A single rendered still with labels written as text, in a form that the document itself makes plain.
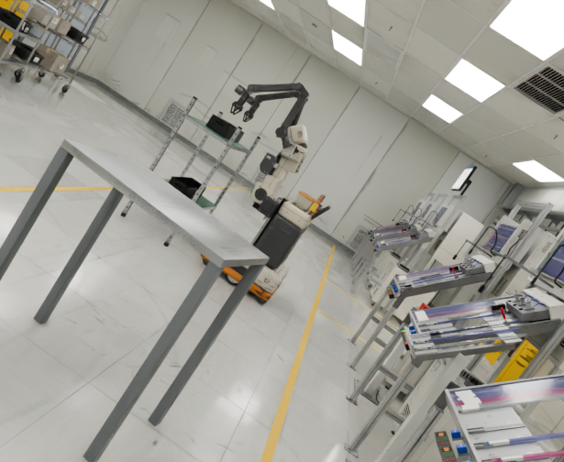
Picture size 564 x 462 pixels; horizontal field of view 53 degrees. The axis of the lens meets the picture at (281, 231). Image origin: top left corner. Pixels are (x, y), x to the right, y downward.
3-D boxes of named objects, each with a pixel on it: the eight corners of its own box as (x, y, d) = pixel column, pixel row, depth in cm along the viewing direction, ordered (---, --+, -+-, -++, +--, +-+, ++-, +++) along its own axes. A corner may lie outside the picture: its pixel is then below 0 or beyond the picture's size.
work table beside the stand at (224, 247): (39, 317, 242) (136, 159, 231) (160, 423, 224) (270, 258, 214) (-50, 331, 199) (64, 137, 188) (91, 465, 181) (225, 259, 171)
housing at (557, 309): (554, 333, 295) (549, 306, 294) (525, 312, 343) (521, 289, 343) (569, 330, 294) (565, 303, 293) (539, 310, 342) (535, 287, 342)
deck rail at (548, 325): (424, 351, 302) (421, 339, 302) (423, 350, 304) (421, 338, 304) (563, 330, 292) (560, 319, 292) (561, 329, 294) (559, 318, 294)
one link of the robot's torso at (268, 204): (270, 222, 488) (286, 198, 485) (265, 224, 461) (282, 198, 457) (245, 204, 490) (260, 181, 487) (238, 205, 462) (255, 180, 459)
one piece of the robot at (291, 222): (277, 274, 511) (329, 197, 500) (268, 284, 457) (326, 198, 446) (247, 253, 513) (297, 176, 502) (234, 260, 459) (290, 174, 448)
